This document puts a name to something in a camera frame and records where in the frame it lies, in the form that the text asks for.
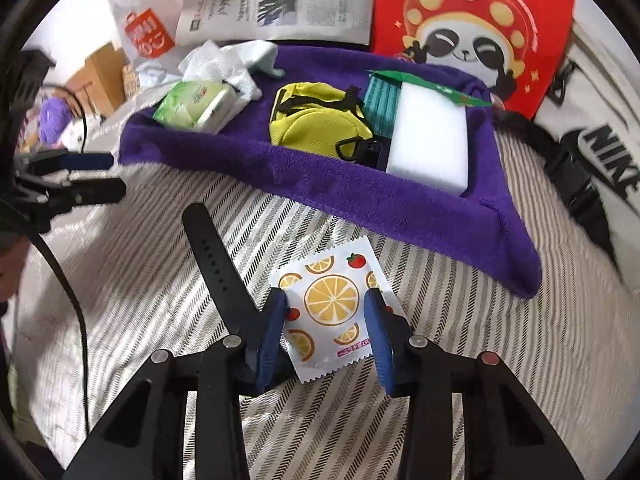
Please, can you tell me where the black watch strap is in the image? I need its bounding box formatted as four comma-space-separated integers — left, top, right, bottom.
180, 201, 266, 346

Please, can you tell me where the orange print wet wipe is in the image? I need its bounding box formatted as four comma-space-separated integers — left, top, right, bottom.
270, 236, 404, 382

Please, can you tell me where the purple towel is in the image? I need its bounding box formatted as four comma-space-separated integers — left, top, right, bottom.
118, 74, 541, 298

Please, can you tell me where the light green tissue pack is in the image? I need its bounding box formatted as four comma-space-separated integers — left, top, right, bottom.
153, 80, 238, 134

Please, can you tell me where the white foam sponge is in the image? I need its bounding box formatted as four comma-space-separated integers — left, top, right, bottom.
386, 82, 469, 196

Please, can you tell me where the yellow mesh pouch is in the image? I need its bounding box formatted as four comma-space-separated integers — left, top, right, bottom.
269, 82, 383, 167

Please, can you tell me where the teal ribbed cloth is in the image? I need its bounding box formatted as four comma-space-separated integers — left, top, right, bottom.
362, 70, 402, 139

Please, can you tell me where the white paper towel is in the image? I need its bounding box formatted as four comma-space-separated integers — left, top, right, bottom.
178, 40, 285, 101

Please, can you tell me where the dark green packet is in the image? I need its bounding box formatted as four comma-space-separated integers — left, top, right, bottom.
369, 70, 492, 107

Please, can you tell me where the left hand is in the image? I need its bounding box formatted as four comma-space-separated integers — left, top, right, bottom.
0, 236, 30, 302

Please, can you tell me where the purple plush toy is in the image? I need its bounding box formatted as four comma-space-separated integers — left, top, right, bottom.
39, 96, 74, 145

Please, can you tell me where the wooden headboard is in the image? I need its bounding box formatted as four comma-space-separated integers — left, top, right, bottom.
65, 42, 127, 117

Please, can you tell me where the striped quilt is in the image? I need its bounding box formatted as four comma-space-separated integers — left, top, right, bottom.
4, 132, 639, 479

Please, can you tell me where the patterned gift box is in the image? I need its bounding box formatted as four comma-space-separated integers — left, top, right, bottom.
122, 64, 141, 100

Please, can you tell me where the white Miniso plastic bag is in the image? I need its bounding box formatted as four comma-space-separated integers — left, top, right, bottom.
108, 0, 190, 90

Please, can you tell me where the white Nike waist bag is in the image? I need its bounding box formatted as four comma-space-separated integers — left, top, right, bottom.
496, 24, 639, 294

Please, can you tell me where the folded newspaper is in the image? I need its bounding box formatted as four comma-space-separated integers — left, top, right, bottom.
176, 0, 373, 46

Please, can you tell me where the red panda paper bag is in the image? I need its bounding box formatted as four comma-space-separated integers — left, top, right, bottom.
371, 0, 575, 118

